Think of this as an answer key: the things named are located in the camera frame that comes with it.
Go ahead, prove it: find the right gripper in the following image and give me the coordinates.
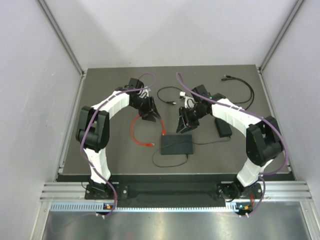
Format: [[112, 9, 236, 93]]
[[176, 105, 208, 134]]

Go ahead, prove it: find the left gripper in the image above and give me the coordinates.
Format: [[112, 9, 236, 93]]
[[130, 95, 161, 122]]

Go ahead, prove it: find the red ethernet cable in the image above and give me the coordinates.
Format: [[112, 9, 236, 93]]
[[130, 114, 166, 148]]

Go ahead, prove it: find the black network switch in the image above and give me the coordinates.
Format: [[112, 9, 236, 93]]
[[160, 134, 194, 155]]

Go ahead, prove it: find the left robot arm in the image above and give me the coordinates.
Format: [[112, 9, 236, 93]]
[[75, 78, 161, 200]]

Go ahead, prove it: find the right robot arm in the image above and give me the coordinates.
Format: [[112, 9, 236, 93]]
[[176, 85, 284, 200]]

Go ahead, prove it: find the black power adapter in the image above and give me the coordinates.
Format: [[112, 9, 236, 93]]
[[214, 118, 233, 138]]

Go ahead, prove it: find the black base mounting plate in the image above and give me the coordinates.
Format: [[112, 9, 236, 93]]
[[84, 174, 263, 208]]

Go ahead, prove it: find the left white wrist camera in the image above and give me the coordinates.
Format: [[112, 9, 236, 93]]
[[138, 88, 151, 99]]

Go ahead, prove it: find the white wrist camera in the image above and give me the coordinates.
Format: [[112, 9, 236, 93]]
[[138, 88, 151, 99], [179, 91, 195, 109]]

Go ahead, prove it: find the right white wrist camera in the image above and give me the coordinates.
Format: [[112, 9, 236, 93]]
[[179, 91, 195, 109]]

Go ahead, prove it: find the thin black power cord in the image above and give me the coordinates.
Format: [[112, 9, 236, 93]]
[[151, 86, 232, 168]]

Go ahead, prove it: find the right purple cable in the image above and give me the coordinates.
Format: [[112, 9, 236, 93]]
[[175, 72, 290, 217]]

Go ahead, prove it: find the purple cable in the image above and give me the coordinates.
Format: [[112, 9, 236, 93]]
[[175, 72, 290, 217], [79, 71, 158, 216]]

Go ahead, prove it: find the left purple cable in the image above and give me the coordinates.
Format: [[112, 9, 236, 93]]
[[79, 71, 158, 216]]

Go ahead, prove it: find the aluminium front rail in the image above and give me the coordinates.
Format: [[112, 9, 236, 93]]
[[40, 181, 312, 214]]

